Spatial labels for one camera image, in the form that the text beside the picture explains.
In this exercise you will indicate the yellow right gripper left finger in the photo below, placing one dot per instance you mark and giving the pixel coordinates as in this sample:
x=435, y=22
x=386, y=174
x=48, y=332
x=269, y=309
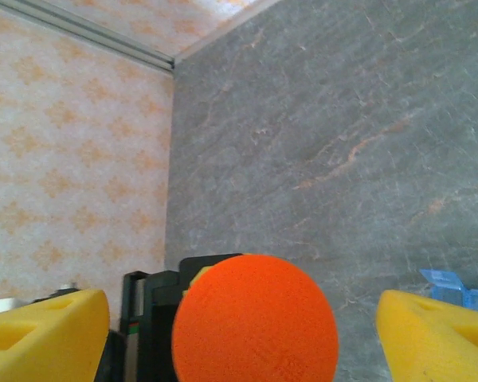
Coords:
x=44, y=346

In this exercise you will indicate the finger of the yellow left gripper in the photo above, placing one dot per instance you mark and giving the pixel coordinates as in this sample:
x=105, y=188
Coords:
x=198, y=274

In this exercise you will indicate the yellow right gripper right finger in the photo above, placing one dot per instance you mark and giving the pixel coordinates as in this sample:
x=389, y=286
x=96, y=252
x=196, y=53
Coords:
x=430, y=346

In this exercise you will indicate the blue pill organizer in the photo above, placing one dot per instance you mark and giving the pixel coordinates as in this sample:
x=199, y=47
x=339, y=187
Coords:
x=446, y=284

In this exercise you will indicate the orange bottle cap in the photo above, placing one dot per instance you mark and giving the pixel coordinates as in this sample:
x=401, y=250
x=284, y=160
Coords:
x=255, y=318

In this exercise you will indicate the aluminium corner post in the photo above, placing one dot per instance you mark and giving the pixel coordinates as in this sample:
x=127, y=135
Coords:
x=103, y=41

